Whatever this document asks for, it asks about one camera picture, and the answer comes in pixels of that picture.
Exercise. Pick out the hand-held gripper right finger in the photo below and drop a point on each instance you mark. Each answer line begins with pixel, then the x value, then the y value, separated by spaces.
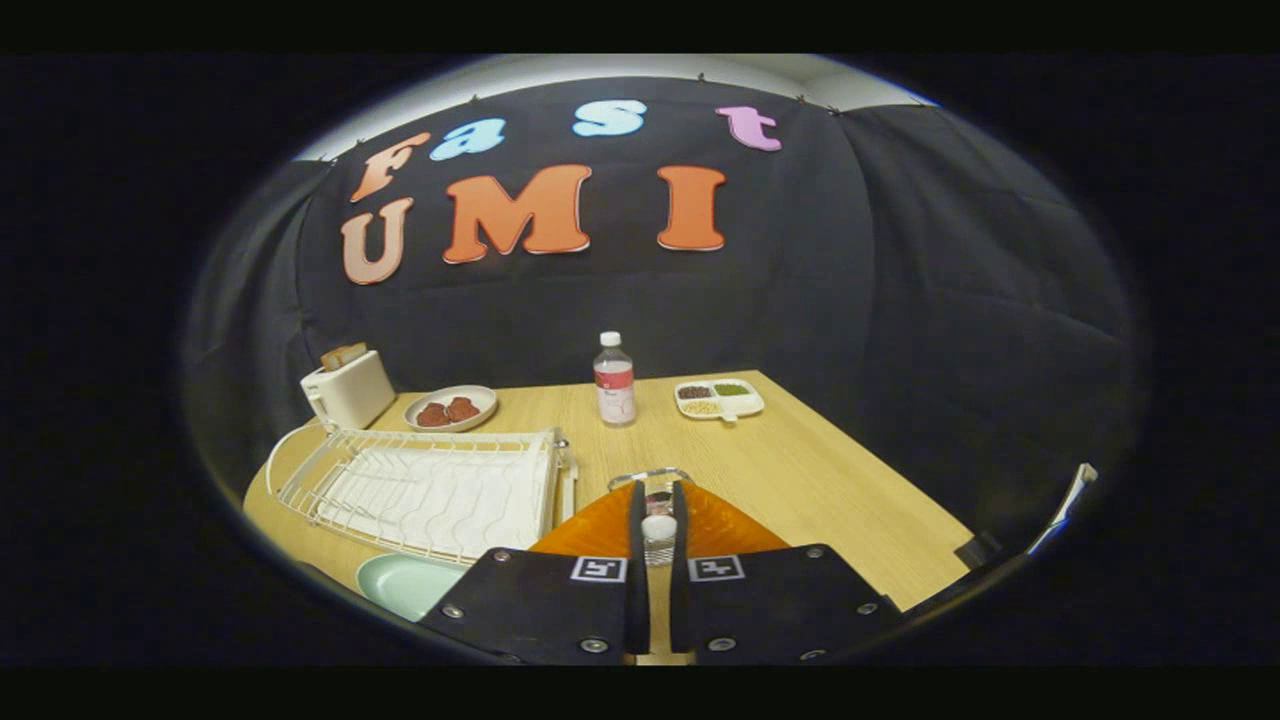
pixel 780 605

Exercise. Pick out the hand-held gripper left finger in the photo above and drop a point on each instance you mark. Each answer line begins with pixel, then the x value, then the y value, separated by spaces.
pixel 540 605

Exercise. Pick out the pale green plate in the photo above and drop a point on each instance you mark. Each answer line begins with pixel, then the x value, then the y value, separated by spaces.
pixel 405 585

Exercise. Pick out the white-tipped spoon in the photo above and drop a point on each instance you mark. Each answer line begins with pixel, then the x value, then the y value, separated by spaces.
pixel 658 527

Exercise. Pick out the beige oval plate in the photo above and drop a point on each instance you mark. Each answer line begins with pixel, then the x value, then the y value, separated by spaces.
pixel 478 395

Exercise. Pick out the black table clamp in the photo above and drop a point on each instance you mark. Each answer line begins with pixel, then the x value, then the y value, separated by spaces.
pixel 978 550

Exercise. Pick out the brown cookie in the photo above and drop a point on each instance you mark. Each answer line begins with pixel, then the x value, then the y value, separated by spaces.
pixel 433 415
pixel 463 408

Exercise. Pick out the white divided snack tray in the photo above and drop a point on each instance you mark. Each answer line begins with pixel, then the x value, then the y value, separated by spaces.
pixel 720 402

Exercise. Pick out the clear water bottle red label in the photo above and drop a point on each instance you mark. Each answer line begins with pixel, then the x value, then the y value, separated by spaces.
pixel 615 385

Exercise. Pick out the white toaster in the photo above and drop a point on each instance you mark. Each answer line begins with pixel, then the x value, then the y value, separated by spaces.
pixel 350 392

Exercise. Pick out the white panel with blue edge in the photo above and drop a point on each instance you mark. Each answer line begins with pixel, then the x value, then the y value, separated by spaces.
pixel 1065 505

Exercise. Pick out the brown bread slice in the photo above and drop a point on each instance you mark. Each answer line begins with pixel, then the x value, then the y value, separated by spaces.
pixel 343 356

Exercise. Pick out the black backdrop cloth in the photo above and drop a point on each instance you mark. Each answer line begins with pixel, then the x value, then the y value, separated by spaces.
pixel 880 280

